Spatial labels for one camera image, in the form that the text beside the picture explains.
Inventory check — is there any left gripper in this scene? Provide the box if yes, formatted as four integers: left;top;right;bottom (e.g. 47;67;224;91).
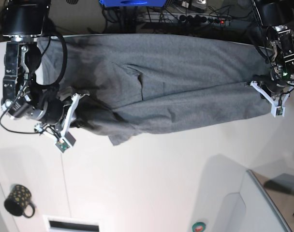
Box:
257;77;292;97

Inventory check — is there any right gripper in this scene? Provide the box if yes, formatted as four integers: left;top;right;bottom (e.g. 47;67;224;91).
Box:
32;97;72;125

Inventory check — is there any grey t-shirt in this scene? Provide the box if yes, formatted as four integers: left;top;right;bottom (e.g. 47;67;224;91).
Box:
37;33;275;147

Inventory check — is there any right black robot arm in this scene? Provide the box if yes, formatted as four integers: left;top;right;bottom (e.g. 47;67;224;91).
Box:
0;0;78;127

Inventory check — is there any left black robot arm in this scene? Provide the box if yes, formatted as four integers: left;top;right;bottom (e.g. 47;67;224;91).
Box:
250;0;294;100

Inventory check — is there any black mug with yellow pattern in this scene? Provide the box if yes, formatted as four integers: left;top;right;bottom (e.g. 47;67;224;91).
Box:
3;185;35;218

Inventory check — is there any white slotted panel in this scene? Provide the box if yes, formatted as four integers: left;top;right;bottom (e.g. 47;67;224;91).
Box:
43;215;101;232

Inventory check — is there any blue box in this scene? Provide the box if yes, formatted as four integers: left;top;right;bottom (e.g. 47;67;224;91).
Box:
99;0;166;7

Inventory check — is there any black power strip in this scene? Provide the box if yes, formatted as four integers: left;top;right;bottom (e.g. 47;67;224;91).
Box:
176;13;231;26

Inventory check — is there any red green round button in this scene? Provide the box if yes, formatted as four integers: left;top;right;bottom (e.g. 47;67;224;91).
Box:
191;221;206;232

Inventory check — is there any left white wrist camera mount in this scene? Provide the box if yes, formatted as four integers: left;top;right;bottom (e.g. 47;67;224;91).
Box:
245;81;293;117

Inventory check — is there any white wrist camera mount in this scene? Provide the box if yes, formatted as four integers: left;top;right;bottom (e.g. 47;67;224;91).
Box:
245;81;293;117
33;91;91;154

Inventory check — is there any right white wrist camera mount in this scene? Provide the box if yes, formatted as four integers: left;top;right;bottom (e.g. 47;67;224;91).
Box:
33;91;91;154

